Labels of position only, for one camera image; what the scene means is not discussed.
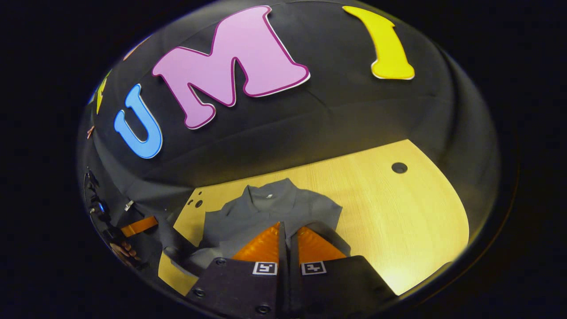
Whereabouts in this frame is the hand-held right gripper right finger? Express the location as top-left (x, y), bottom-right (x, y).
top-left (288, 226), bottom-right (397, 317)

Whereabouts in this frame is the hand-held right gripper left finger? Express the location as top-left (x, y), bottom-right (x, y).
top-left (186, 222), bottom-right (288, 317)

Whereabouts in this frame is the grey polo shirt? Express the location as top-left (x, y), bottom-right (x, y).
top-left (164, 178), bottom-right (353, 277)

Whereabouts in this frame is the black backdrop cloth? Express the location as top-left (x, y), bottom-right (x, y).
top-left (75, 0), bottom-right (501, 231)

